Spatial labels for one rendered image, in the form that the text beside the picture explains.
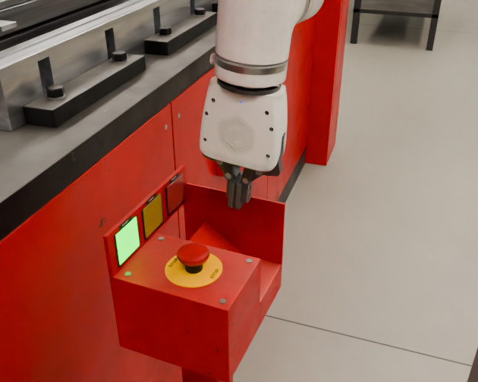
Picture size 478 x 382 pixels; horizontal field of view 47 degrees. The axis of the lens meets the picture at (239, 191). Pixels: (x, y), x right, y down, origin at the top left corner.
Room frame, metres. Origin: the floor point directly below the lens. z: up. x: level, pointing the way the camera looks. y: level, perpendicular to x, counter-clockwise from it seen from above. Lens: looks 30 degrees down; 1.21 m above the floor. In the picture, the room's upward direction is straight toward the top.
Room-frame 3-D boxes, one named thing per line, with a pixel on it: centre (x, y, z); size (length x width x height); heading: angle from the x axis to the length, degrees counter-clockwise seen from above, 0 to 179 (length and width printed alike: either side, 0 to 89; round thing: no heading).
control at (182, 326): (0.59, 0.05, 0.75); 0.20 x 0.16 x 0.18; 157
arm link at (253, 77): (0.62, -0.01, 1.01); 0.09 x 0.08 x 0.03; 68
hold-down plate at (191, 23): (1.29, 0.13, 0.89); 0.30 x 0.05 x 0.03; 162
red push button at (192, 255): (0.54, 0.06, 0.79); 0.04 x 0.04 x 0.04
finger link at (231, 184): (0.63, 0.01, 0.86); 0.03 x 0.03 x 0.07; 68
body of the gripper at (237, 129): (0.62, -0.01, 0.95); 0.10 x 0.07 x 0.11; 68
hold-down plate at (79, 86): (0.91, 0.25, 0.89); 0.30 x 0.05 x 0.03; 162
